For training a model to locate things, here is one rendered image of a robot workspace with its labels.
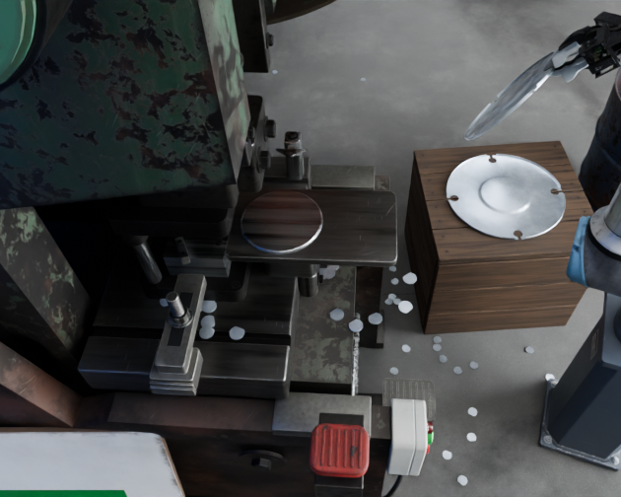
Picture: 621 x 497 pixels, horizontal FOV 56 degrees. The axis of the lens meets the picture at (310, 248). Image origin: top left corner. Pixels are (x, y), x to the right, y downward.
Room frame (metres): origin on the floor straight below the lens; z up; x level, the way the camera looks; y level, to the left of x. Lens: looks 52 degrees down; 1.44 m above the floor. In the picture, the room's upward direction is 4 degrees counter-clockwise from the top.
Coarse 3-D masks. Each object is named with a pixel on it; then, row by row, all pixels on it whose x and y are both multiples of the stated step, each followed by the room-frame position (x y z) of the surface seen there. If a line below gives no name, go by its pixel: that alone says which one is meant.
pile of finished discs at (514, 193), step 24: (456, 168) 1.09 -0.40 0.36; (480, 168) 1.08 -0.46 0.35; (504, 168) 1.08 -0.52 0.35; (528, 168) 1.07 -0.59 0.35; (456, 192) 1.00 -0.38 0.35; (480, 192) 0.99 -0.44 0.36; (504, 192) 0.99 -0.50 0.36; (528, 192) 0.98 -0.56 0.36; (480, 216) 0.92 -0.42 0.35; (504, 216) 0.91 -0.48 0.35; (528, 216) 0.91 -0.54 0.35; (552, 216) 0.90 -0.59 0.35
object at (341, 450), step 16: (320, 432) 0.26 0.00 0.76; (336, 432) 0.26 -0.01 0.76; (352, 432) 0.25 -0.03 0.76; (320, 448) 0.24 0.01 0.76; (336, 448) 0.24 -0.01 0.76; (352, 448) 0.24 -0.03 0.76; (368, 448) 0.23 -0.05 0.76; (320, 464) 0.22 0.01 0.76; (336, 464) 0.22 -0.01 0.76; (352, 464) 0.22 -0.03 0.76; (368, 464) 0.22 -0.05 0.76
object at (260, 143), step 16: (256, 96) 0.63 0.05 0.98; (256, 112) 0.59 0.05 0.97; (256, 128) 0.56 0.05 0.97; (272, 128) 0.60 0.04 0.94; (256, 144) 0.55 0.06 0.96; (256, 160) 0.54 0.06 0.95; (240, 176) 0.53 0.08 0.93; (256, 176) 0.53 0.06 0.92; (160, 192) 0.52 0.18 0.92; (176, 192) 0.52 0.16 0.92; (192, 192) 0.52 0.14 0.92; (208, 192) 0.51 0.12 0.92; (224, 192) 0.51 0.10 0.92
